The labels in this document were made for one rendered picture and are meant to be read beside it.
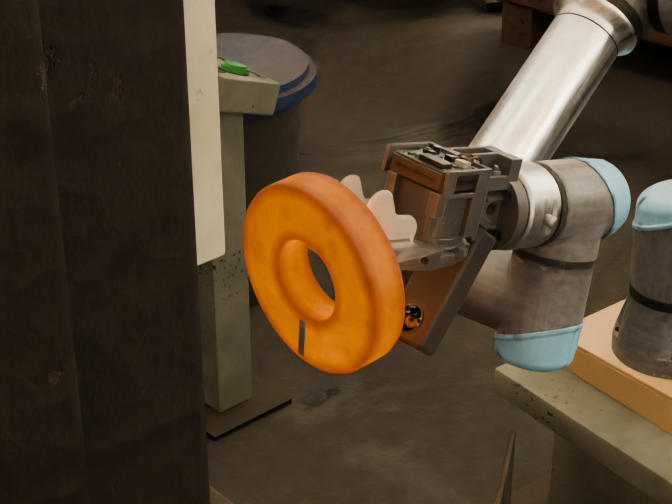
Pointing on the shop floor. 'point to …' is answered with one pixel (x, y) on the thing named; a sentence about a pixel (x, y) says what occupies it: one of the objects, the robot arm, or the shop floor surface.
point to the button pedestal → (233, 274)
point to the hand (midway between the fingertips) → (320, 251)
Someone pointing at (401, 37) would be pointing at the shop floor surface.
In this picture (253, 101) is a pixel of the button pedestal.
